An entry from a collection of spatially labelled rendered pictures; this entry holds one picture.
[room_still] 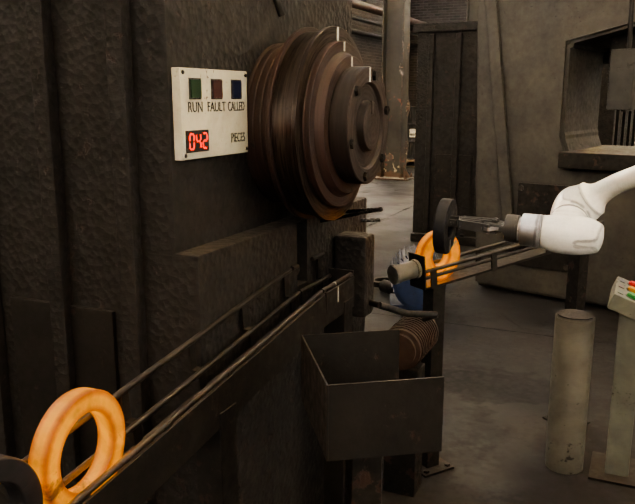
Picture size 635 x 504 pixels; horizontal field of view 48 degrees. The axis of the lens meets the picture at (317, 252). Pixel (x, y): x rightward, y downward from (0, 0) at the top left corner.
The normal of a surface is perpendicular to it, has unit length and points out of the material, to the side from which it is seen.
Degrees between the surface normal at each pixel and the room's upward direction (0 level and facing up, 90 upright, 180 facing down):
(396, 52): 90
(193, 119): 90
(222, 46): 90
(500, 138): 90
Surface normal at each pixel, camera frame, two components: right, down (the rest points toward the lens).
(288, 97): -0.40, -0.10
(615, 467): -0.41, 0.19
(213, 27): 0.91, 0.09
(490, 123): -0.62, 0.16
